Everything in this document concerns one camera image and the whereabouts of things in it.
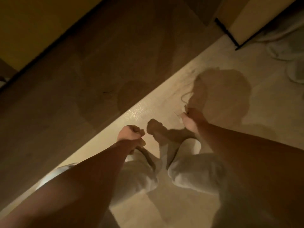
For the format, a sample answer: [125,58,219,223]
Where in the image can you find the person's left hand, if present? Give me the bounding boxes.
[117,125,146,148]

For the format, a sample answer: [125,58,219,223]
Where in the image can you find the person's right hand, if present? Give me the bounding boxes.
[179,108,209,136]

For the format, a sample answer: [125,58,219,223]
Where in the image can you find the thin beige cord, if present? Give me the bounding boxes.
[173,91,194,119]

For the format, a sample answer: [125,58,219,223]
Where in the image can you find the brown strap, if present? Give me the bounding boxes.
[130,139,157,172]

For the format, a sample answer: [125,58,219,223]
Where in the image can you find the person's right forearm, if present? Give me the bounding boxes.
[197,121,304,228]

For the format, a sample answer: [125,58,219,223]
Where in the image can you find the person's left forearm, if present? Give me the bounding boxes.
[0,140,140,228]

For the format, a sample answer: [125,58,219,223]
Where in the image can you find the white trousers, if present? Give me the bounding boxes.
[36,137,229,228]

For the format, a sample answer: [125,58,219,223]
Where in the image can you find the wooden cabinet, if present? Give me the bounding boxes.
[214,0,300,51]

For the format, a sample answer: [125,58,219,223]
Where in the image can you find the white slipper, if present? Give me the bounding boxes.
[266,37,304,61]

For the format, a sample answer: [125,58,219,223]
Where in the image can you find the white cloth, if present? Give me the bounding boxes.
[254,18,304,43]

